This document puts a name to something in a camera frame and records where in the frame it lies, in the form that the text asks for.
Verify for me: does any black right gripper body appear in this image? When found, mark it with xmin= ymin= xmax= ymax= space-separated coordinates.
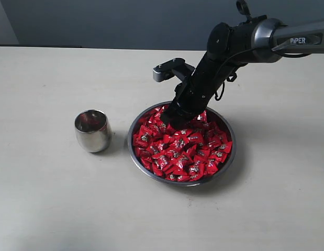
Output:
xmin=161 ymin=54 xmax=238 ymax=128

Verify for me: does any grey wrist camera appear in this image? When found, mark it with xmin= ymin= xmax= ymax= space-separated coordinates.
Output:
xmin=153 ymin=58 xmax=185 ymax=83

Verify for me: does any stainless steel bowl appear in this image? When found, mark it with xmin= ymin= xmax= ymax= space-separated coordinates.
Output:
xmin=127 ymin=101 xmax=236 ymax=187

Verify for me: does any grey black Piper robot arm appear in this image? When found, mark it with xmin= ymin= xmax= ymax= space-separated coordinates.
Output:
xmin=153 ymin=15 xmax=324 ymax=128

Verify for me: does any stainless steel cup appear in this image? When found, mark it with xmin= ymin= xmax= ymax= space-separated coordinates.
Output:
xmin=74 ymin=109 xmax=113 ymax=153

